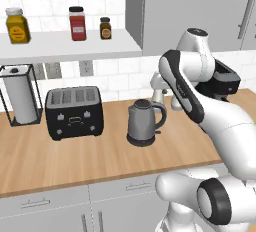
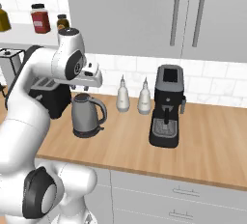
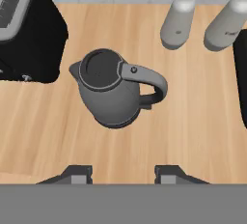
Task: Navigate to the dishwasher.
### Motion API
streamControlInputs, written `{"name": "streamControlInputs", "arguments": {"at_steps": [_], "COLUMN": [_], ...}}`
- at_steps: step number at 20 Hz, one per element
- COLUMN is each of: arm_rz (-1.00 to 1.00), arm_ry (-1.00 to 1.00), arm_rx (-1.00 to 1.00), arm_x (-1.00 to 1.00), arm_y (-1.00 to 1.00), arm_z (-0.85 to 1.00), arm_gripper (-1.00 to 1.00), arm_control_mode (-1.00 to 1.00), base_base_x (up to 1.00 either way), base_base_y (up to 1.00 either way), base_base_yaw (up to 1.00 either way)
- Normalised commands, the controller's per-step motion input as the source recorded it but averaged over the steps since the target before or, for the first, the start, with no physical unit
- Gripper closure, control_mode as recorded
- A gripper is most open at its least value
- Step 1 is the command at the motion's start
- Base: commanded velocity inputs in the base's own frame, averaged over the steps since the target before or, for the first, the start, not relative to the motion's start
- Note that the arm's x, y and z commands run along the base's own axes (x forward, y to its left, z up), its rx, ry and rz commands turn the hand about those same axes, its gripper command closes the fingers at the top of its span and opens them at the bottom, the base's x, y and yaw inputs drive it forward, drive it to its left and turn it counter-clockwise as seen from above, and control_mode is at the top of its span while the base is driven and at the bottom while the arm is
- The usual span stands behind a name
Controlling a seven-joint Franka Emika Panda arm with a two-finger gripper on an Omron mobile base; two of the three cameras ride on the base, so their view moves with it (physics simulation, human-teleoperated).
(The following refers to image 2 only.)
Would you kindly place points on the black toaster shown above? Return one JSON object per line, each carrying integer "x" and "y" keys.
{"x": 56, "y": 100}

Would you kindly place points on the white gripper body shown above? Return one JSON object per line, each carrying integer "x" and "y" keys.
{"x": 91, "y": 80}

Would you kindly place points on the black coffee machine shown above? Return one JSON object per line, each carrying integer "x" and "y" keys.
{"x": 167, "y": 105}

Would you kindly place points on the red jar with black lid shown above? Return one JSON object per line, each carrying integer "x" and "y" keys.
{"x": 40, "y": 20}

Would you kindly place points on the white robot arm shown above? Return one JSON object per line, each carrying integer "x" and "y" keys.
{"x": 22, "y": 128}

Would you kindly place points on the white squeeze bottle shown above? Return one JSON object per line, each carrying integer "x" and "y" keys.
{"x": 123, "y": 97}
{"x": 144, "y": 100}

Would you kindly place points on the brown jar with black lid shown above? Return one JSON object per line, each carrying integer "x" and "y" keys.
{"x": 62, "y": 22}

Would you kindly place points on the white wall shelf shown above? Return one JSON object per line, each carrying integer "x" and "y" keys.
{"x": 25, "y": 36}

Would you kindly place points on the grey drawer front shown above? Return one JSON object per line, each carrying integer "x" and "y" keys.
{"x": 144, "y": 203}
{"x": 144, "y": 184}
{"x": 135, "y": 218}

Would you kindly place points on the yellow bottle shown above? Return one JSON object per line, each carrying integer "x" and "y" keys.
{"x": 4, "y": 20}

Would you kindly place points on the grey wall cupboard door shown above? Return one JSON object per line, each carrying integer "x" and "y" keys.
{"x": 128, "y": 12}
{"x": 225, "y": 15}

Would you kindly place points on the grey electric kettle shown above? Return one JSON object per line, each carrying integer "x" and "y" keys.
{"x": 84, "y": 115}

